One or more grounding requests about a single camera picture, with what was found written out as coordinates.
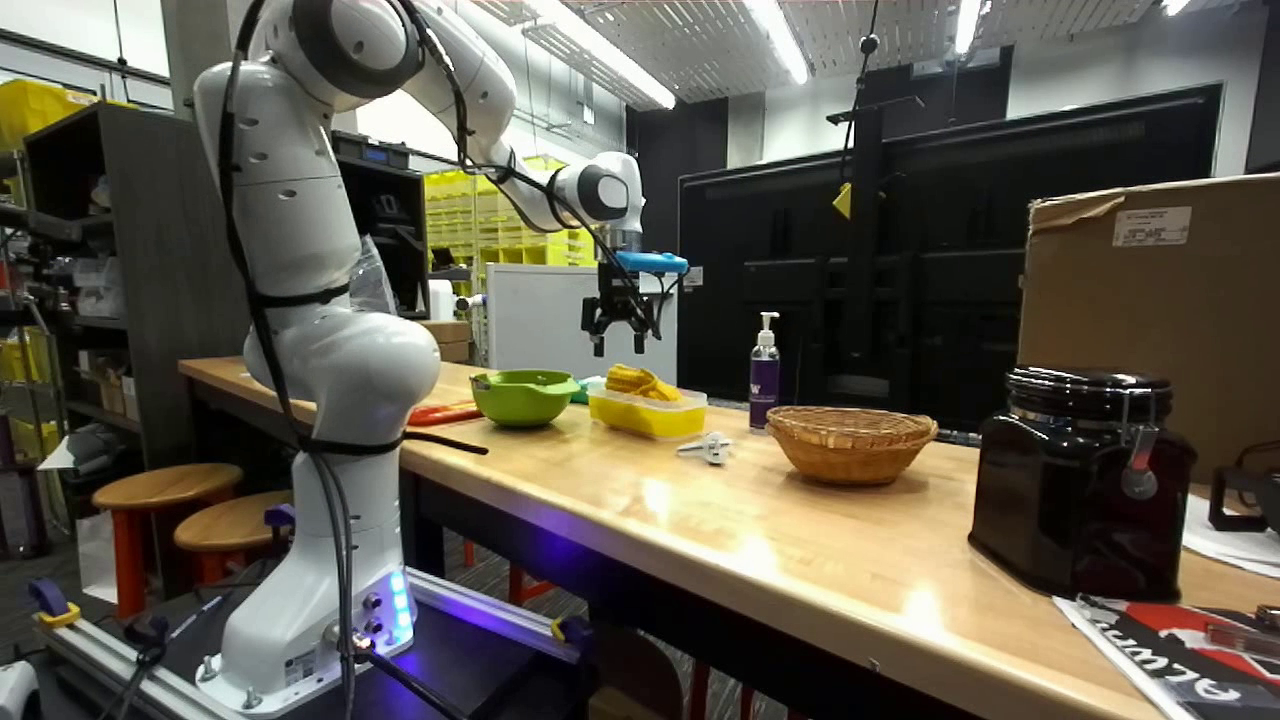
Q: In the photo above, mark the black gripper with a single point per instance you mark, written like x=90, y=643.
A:
x=631, y=296

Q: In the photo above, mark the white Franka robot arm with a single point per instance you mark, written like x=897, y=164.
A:
x=332, y=375

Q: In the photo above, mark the green wipes packet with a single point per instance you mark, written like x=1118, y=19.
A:
x=586, y=391

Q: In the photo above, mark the yellow plastic container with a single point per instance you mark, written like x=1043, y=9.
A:
x=651, y=417

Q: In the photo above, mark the green bowl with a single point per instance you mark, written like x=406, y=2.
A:
x=523, y=402

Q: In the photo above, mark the small metal object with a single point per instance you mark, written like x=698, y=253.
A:
x=706, y=448

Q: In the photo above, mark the purple soap pump bottle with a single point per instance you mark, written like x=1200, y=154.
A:
x=767, y=381

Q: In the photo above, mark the small cardboard box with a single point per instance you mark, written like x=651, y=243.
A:
x=448, y=340

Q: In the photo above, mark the yellow shelf bins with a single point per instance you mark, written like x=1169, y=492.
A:
x=463, y=223

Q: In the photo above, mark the thin black stick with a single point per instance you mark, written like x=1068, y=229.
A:
x=444, y=440

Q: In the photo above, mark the black stand pole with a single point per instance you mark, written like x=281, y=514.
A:
x=867, y=267

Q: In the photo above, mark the wicker basket bowl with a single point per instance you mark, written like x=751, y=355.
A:
x=850, y=446

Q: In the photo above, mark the yellow tag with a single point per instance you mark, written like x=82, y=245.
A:
x=842, y=200

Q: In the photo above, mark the low wooden stool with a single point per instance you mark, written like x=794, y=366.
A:
x=235, y=520

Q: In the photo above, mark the dark shelf unit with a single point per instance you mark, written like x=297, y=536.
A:
x=163, y=267

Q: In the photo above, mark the black glass jar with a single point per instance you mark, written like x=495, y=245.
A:
x=1078, y=492

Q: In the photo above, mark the tall wooden stool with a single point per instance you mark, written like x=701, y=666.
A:
x=163, y=487

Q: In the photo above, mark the large cardboard box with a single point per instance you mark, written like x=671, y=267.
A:
x=1147, y=320

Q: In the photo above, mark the yellow storage bin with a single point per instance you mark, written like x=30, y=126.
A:
x=35, y=111

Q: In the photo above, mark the black red magazine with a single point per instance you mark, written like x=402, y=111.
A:
x=1173, y=662

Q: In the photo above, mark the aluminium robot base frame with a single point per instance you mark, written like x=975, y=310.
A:
x=464, y=654

